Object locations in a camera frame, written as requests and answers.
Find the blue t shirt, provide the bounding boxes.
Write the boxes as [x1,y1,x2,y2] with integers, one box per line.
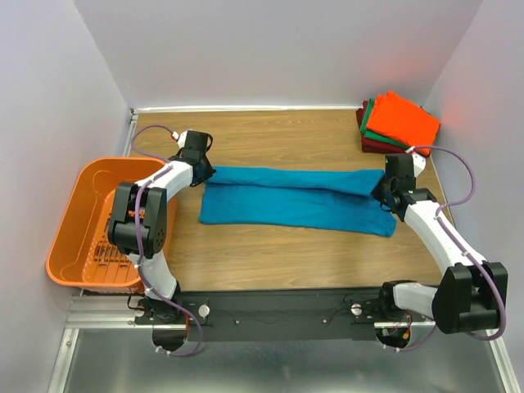
[200,166,396,237]

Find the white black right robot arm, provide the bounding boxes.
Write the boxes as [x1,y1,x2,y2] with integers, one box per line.
[373,151,508,341]

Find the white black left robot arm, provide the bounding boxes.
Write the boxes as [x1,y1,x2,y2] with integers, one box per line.
[107,129,215,323]

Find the folded orange t shirt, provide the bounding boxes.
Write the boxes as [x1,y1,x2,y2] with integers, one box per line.
[368,91,440,156]

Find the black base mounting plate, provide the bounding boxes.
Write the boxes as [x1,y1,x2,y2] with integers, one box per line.
[133,287,424,347]

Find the orange plastic laundry basket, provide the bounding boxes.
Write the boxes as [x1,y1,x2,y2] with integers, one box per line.
[46,157,167,294]

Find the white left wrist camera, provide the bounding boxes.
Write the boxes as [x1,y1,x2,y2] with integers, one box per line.
[171,130,190,148]

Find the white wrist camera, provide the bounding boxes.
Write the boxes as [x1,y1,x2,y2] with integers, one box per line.
[171,130,190,148]
[411,152,427,178]

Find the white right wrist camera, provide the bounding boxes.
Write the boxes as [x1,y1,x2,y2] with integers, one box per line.
[411,152,427,178]

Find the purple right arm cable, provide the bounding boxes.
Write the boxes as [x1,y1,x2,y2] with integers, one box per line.
[382,145,508,354]

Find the aluminium frame rail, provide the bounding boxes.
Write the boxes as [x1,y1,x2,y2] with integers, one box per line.
[49,294,523,392]

